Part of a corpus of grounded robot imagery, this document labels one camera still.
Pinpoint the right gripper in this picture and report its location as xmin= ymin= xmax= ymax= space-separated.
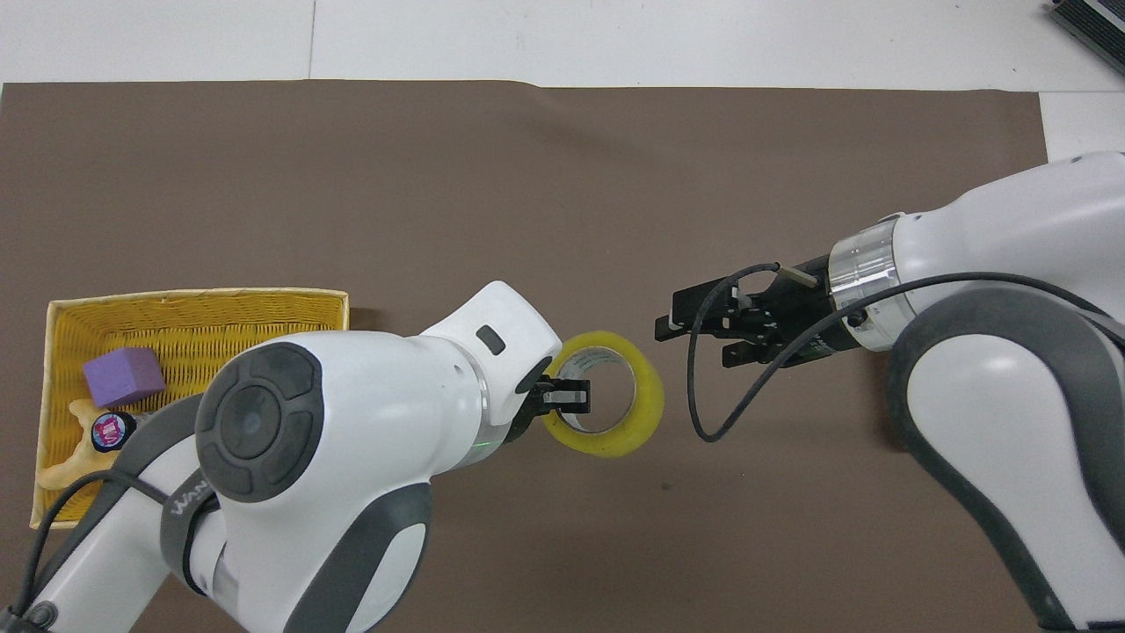
xmin=654 ymin=256 xmax=837 ymax=369

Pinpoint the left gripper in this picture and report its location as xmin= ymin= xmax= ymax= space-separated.
xmin=502 ymin=375 xmax=558 ymax=444

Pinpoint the yellow tape roll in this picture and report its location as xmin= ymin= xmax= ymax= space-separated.
xmin=540 ymin=330 xmax=666 ymax=461

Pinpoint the yellow woven basket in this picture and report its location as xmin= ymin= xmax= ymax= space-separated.
xmin=30 ymin=287 xmax=352 ymax=531

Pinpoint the purple foam block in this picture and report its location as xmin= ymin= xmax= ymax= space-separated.
xmin=83 ymin=346 xmax=168 ymax=409

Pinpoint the small black-capped bottle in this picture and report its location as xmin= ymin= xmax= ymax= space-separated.
xmin=91 ymin=411 xmax=140 ymax=455

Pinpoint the cream bone-shaped toy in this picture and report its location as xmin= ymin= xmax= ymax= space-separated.
xmin=36 ymin=399 xmax=120 ymax=491

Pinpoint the grey ribbed device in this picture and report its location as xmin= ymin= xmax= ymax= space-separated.
xmin=1047 ymin=0 xmax=1125 ymax=65

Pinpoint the black cable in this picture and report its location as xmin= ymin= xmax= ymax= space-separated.
xmin=686 ymin=262 xmax=1125 ymax=443
xmin=4 ymin=469 xmax=221 ymax=633

